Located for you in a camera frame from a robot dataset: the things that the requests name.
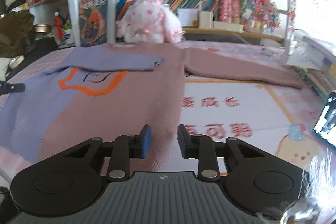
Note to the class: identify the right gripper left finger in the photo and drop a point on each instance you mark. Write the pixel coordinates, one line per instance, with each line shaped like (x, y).
(125, 148)

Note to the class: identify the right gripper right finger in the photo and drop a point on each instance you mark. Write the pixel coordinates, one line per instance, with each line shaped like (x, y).
(200, 147)

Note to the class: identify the pink and purple sweater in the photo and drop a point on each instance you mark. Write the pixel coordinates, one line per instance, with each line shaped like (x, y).
(107, 91)

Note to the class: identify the brown garment pile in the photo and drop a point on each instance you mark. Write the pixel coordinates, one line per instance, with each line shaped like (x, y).
(15, 26)

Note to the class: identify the illustrated orange cover book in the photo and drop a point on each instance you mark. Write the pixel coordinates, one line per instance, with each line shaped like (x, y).
(92, 21)

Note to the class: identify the stack of papers and books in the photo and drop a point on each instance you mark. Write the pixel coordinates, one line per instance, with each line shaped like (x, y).
(313, 60)

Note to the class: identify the red tassel ornament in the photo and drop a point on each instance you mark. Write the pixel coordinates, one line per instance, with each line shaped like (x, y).
(59, 24)

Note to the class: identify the metal bowl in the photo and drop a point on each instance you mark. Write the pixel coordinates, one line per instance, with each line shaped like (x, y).
(42, 28)

